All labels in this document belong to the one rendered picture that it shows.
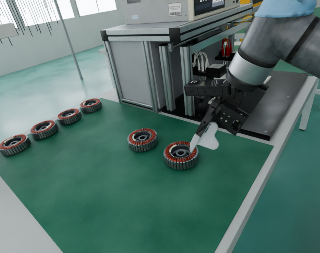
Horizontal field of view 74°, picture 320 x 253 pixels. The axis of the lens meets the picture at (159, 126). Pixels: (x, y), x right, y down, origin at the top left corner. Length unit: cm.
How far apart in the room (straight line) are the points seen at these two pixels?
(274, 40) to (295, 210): 132
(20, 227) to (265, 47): 70
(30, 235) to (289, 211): 137
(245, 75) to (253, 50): 5
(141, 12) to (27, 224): 90
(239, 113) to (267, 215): 112
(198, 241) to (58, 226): 36
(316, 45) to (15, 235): 75
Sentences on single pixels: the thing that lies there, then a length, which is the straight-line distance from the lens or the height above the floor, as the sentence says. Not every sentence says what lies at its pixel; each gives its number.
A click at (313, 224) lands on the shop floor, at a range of 159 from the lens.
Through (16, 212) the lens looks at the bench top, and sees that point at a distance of 77.
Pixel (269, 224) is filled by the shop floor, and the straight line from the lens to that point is 151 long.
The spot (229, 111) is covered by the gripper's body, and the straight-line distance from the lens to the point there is 47.
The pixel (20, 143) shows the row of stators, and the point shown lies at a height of 78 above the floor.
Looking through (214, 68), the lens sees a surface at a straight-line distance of 96.
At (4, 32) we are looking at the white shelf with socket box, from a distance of 79.
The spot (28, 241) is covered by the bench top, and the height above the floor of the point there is 75.
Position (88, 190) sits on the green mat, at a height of 75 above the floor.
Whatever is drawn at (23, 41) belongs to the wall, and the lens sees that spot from 715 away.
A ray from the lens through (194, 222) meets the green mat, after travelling 56.
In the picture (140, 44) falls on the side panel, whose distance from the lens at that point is 93.
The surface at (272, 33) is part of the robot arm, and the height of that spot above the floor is 114.
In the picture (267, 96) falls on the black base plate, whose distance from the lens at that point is 107.
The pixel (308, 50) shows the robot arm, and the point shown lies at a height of 111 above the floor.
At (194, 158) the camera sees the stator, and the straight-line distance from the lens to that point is 66.
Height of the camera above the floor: 121
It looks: 31 degrees down
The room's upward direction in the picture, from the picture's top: 9 degrees counter-clockwise
